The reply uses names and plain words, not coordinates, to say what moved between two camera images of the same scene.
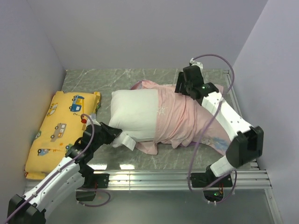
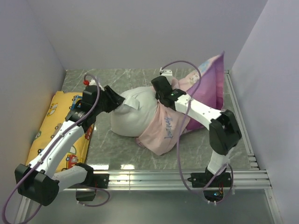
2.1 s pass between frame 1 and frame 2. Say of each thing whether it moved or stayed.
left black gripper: moved
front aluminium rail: stayed
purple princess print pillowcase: moved
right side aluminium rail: stayed
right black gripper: moved
